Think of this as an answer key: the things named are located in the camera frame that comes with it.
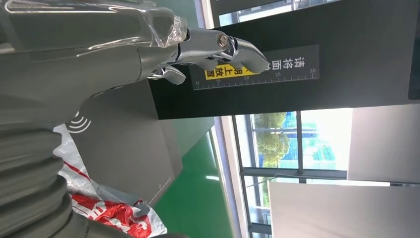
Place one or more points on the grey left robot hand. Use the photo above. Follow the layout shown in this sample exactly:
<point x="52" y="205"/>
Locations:
<point x="82" y="59"/>

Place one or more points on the window with dark frame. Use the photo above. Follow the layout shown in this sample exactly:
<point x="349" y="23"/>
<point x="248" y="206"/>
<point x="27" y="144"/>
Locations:
<point x="299" y="141"/>

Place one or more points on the green conveyor belt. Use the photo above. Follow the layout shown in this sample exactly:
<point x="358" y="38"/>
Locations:
<point x="197" y="197"/>

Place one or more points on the grey package with red print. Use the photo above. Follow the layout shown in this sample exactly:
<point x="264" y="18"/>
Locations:
<point x="115" y="213"/>

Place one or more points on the white partition board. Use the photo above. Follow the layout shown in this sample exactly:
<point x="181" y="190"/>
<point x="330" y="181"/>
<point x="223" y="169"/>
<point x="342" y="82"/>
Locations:
<point x="344" y="213"/>

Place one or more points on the black yellow ruler label sticker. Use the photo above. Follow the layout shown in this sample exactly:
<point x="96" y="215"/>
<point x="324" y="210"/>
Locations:
<point x="288" y="69"/>

